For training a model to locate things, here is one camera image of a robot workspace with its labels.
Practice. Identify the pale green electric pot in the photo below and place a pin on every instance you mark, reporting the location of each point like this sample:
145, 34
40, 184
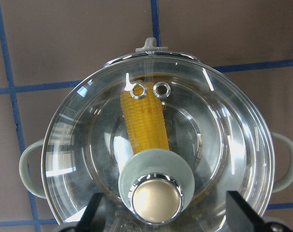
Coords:
30, 169

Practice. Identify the yellow corn cob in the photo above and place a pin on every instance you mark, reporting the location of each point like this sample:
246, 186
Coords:
144, 118

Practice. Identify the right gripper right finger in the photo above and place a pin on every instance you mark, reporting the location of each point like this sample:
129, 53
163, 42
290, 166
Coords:
240, 216

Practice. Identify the glass pot lid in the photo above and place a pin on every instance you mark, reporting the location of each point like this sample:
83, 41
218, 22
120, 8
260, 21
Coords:
158, 149

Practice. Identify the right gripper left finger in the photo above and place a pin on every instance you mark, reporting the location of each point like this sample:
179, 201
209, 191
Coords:
92, 218

